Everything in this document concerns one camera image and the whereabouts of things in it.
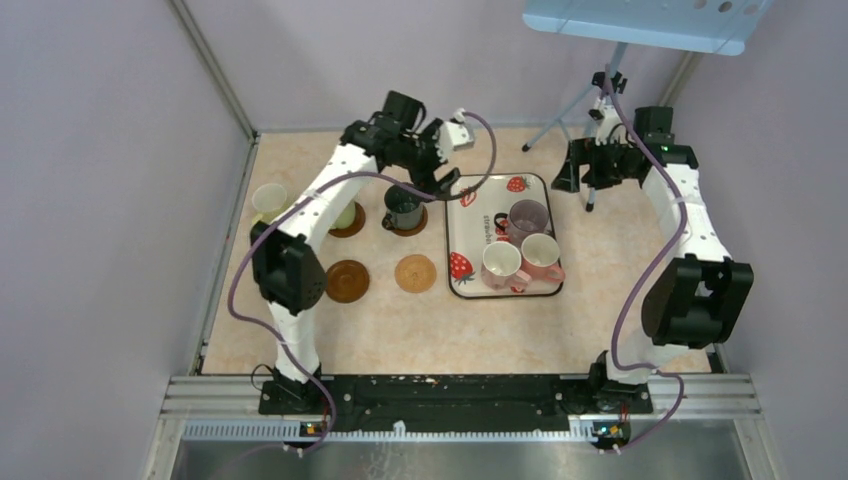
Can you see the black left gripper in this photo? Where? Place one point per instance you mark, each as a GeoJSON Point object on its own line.
{"type": "Point", "coordinates": [423, 180]}

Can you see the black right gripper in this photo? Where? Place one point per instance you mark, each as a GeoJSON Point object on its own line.
{"type": "Point", "coordinates": [583, 152]}

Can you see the dark brown wooden coaster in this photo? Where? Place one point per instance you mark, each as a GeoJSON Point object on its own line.
{"type": "Point", "coordinates": [417, 228]}

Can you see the dark green mug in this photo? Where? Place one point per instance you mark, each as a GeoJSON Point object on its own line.
{"type": "Point", "coordinates": [404, 211]}

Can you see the purple mug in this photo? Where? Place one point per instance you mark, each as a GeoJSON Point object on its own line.
{"type": "Point", "coordinates": [524, 218]}

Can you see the dark brown round coaster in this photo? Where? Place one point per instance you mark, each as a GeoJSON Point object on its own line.
{"type": "Point", "coordinates": [355, 227]}

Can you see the woven rattan coaster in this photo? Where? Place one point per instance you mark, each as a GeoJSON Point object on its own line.
{"type": "Point", "coordinates": [415, 273]}

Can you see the light green mug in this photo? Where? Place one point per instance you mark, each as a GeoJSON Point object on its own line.
{"type": "Point", "coordinates": [346, 218]}

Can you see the yellow-green mug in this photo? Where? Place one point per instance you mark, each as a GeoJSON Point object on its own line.
{"type": "Point", "coordinates": [269, 201]}

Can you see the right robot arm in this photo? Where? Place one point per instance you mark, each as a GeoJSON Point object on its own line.
{"type": "Point", "coordinates": [699, 290]}

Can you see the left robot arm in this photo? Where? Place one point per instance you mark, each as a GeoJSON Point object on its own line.
{"type": "Point", "coordinates": [283, 255]}

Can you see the white strawberry tray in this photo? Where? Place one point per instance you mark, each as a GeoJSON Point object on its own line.
{"type": "Point", "coordinates": [481, 218]}

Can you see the pale pink mug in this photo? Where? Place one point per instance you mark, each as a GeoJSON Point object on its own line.
{"type": "Point", "coordinates": [502, 268]}

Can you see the light blue panel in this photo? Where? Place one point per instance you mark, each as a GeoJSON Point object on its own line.
{"type": "Point", "coordinates": [719, 27]}

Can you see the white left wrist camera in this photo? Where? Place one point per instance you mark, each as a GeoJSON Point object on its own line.
{"type": "Point", "coordinates": [455, 134]}

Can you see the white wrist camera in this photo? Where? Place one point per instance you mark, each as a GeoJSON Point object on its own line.
{"type": "Point", "coordinates": [455, 134]}
{"type": "Point", "coordinates": [609, 128]}

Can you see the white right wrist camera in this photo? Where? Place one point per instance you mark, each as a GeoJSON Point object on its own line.
{"type": "Point", "coordinates": [609, 128]}

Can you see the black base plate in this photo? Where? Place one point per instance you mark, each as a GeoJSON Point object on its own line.
{"type": "Point", "coordinates": [501, 403]}

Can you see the aluminium frame rail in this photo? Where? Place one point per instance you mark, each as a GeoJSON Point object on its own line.
{"type": "Point", "coordinates": [700, 426]}

